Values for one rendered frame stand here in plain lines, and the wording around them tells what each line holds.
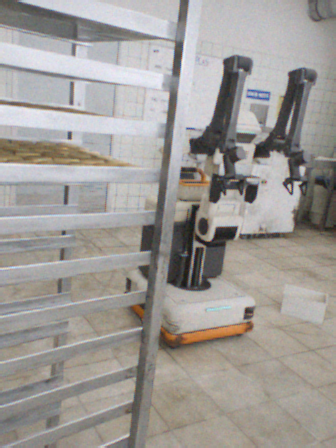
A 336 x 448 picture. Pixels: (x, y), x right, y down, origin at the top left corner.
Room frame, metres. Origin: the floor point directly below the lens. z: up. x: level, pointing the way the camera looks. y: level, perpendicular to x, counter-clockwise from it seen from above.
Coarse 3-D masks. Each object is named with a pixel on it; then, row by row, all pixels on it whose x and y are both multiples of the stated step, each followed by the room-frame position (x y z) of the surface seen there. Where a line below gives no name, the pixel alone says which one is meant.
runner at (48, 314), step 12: (96, 300) 0.86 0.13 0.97; (108, 300) 0.88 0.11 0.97; (120, 300) 0.90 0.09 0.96; (132, 300) 0.92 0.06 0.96; (144, 300) 0.94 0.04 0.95; (24, 312) 0.77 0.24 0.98; (36, 312) 0.79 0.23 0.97; (48, 312) 0.80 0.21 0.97; (60, 312) 0.81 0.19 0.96; (72, 312) 0.83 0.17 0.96; (84, 312) 0.85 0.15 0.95; (96, 312) 0.86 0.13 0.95; (0, 324) 0.75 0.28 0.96; (12, 324) 0.76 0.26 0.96; (24, 324) 0.77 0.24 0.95; (36, 324) 0.79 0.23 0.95
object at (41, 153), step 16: (0, 144) 1.02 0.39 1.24; (16, 144) 1.05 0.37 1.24; (32, 144) 1.09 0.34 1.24; (48, 144) 1.15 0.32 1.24; (64, 144) 1.19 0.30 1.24; (0, 160) 0.84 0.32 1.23; (16, 160) 0.82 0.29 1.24; (32, 160) 0.88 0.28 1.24; (48, 160) 0.89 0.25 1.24; (64, 160) 0.91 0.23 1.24; (80, 160) 0.96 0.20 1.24; (96, 160) 0.97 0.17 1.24; (112, 160) 1.00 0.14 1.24
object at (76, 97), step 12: (72, 48) 1.28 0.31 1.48; (84, 48) 1.28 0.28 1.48; (72, 84) 1.28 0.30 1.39; (84, 84) 1.28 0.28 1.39; (72, 96) 1.27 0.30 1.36; (72, 132) 1.27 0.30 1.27; (72, 192) 1.27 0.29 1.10; (72, 204) 1.28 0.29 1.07; (60, 252) 1.29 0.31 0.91; (72, 252) 1.28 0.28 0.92; (60, 288) 1.27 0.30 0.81; (60, 336) 1.27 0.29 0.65; (60, 372) 1.28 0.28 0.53; (48, 420) 1.28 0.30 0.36; (48, 444) 1.27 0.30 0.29
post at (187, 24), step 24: (192, 0) 0.92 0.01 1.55; (192, 24) 0.92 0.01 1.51; (192, 48) 0.93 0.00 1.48; (192, 72) 0.93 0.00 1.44; (168, 120) 0.93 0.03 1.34; (168, 144) 0.92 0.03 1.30; (168, 168) 0.92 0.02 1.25; (168, 192) 0.92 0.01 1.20; (168, 216) 0.92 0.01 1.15; (168, 240) 0.93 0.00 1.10; (144, 336) 0.93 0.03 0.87; (144, 360) 0.92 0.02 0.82; (144, 384) 0.92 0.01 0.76; (144, 408) 0.92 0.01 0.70; (144, 432) 0.93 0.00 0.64
